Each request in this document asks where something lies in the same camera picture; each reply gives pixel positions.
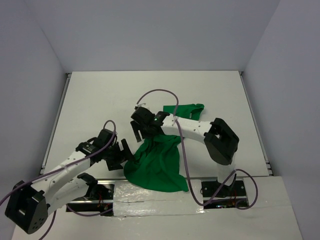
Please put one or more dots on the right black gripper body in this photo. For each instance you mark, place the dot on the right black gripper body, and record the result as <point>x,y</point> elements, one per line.
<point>145,132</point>

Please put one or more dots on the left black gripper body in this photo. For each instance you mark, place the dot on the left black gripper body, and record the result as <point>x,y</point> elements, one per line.
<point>113,155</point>

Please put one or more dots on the green t-shirt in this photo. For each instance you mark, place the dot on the green t-shirt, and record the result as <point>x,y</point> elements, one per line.
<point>157,165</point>

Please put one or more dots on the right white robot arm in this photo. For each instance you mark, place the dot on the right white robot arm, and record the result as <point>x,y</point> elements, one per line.
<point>220,140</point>

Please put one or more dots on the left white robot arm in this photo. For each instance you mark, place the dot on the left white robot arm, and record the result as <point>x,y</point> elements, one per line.
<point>30,204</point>

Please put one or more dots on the silver tape covered panel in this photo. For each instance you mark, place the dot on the silver tape covered panel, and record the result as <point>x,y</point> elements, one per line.
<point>130,200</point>

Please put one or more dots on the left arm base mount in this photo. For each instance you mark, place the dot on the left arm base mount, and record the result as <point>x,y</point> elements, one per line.
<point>99,199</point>

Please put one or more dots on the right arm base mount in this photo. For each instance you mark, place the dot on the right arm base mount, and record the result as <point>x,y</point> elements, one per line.
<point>227,197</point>

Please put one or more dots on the aluminium table frame rail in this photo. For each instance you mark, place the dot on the aluminium table frame rail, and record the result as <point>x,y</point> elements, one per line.
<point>267,161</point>

